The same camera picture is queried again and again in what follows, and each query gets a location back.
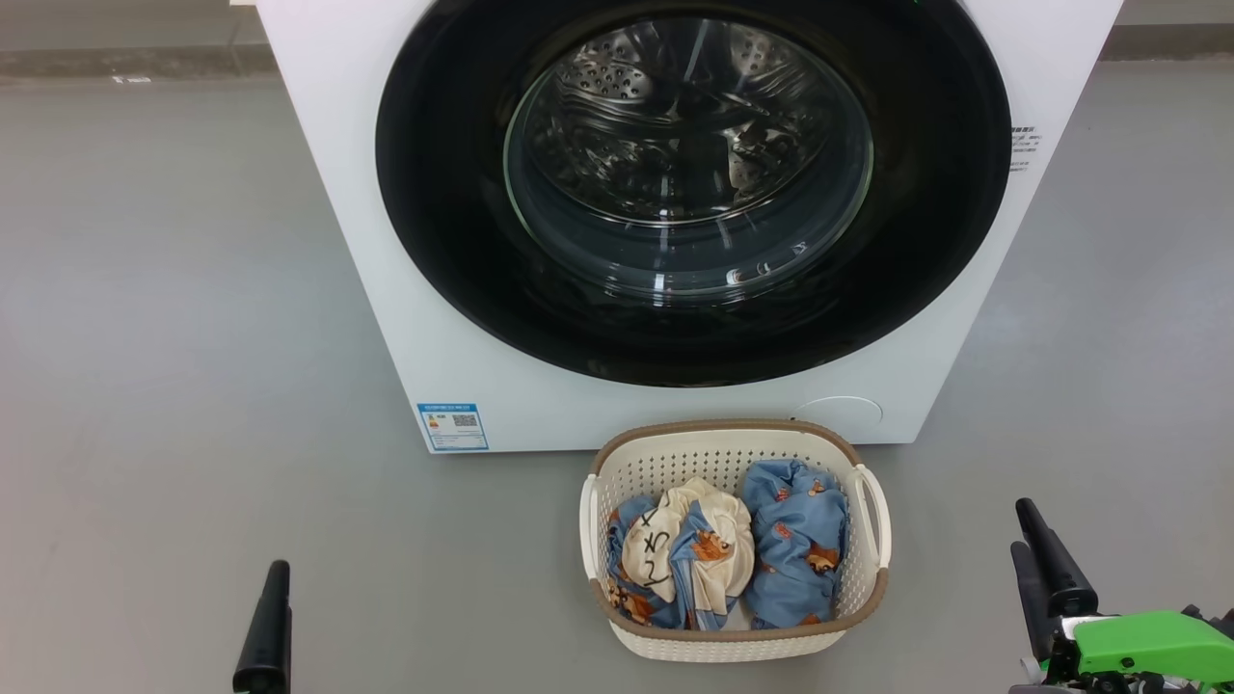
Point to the small white floor sticker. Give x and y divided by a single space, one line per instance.
132 79

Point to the blue energy label sticker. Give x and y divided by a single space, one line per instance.
453 427

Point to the round white filter cover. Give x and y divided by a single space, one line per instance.
839 414

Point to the white front-load washing machine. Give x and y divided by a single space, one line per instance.
453 337

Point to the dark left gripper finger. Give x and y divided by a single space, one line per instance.
270 646

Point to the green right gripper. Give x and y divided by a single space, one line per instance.
1138 646

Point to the blue and cream bear-print garment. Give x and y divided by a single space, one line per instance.
694 549

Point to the cream perforated laundry basket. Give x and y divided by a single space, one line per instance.
675 463

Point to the printed warning text label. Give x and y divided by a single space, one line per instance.
1024 146

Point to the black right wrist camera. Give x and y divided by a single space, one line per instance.
1220 625

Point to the black round glass washer door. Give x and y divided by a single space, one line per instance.
434 193

